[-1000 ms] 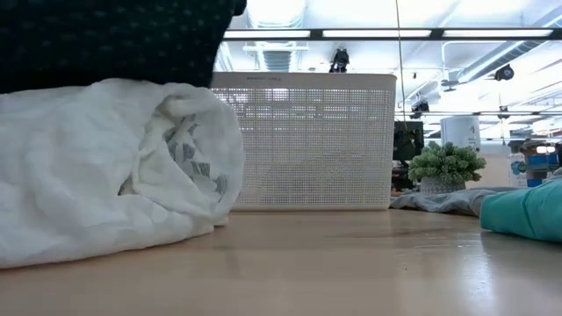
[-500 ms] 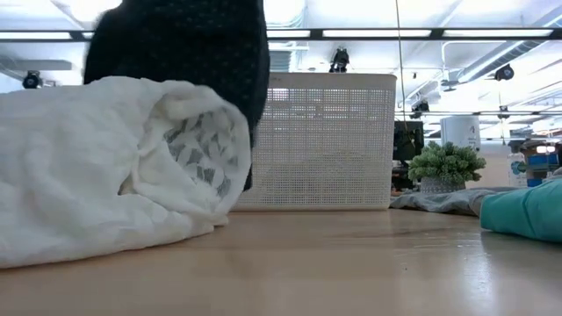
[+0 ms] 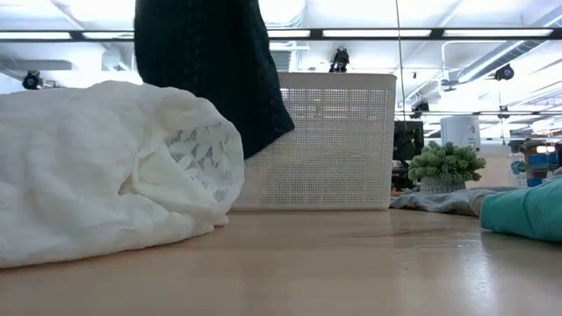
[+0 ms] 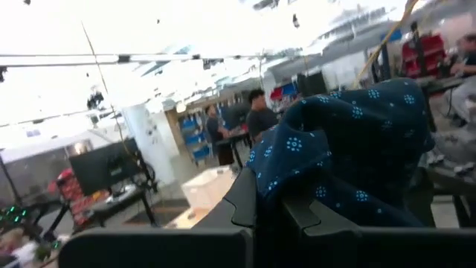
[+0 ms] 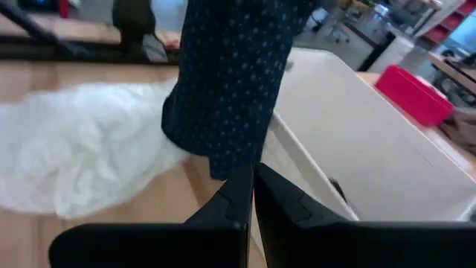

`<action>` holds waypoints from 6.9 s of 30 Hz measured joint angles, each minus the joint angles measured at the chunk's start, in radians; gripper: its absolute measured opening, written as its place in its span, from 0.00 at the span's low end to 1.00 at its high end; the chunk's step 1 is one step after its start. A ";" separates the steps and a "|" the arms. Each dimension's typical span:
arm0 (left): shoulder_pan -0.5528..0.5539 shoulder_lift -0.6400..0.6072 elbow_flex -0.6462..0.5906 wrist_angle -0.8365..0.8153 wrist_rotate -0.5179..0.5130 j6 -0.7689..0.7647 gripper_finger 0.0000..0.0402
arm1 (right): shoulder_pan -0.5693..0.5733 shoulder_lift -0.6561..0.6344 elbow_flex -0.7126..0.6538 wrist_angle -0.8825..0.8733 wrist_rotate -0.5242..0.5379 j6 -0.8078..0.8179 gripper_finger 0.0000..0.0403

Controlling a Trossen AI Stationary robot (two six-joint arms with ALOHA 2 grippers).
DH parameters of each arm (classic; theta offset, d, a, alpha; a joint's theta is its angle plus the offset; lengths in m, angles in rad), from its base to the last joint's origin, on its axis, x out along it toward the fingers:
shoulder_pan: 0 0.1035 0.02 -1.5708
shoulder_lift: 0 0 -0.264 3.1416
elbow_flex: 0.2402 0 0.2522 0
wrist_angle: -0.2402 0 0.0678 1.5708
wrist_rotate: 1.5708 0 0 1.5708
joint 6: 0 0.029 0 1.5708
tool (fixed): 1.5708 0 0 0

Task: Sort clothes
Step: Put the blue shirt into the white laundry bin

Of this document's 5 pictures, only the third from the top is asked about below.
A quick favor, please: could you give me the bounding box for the black knit garment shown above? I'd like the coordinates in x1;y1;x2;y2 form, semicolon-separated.
133;0;296;160

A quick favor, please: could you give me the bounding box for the grey garment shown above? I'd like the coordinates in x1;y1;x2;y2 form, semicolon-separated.
389;186;519;218

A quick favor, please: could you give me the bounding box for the white lace garment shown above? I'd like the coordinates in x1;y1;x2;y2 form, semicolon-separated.
0;80;246;269

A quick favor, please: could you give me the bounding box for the teal garment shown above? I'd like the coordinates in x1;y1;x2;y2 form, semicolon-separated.
479;177;562;244

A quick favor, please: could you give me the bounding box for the white plastic laundry basket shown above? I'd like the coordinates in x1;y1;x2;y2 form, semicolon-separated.
231;72;398;212

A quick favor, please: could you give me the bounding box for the black monitor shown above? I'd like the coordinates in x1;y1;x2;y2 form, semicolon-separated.
393;120;425;162

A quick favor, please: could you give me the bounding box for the green potted plant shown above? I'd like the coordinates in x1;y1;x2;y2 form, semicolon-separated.
407;140;487;194

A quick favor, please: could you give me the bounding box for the white cylinder container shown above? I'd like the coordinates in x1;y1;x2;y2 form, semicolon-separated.
440;115;482;153

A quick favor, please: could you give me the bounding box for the clear sanitizer bottle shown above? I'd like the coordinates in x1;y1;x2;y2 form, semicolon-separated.
507;144;529;189

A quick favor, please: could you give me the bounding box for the blue box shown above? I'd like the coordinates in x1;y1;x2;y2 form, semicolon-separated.
526;151;562;188

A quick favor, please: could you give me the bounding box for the silver ventilation duct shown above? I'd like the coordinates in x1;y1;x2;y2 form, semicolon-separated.
268;41;311;74

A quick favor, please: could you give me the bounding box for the black ceiling camera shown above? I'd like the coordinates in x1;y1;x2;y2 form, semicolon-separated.
409;100;431;120
494;63;515;83
328;47;351;75
21;69;45;91

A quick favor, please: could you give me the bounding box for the thin hanging cable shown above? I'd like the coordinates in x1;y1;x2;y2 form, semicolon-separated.
393;0;409;133

